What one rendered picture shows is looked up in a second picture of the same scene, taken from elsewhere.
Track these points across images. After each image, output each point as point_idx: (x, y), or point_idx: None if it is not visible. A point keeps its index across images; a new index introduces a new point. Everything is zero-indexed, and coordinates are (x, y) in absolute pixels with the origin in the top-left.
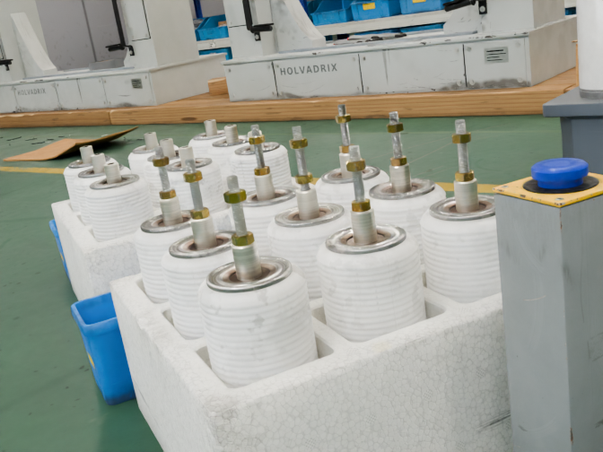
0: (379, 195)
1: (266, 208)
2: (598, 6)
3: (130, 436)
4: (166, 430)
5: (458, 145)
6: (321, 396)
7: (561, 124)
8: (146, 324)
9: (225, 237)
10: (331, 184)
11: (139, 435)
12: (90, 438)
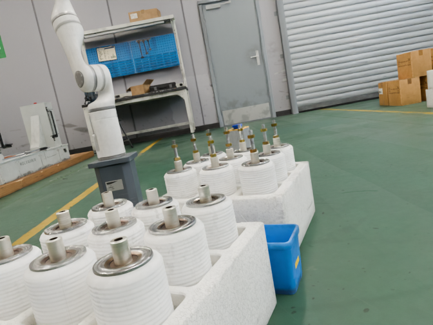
0: (208, 158)
1: None
2: (118, 124)
3: (306, 255)
4: (301, 217)
5: None
6: None
7: (122, 166)
8: (293, 177)
9: (259, 154)
10: (192, 168)
11: (302, 254)
12: (321, 260)
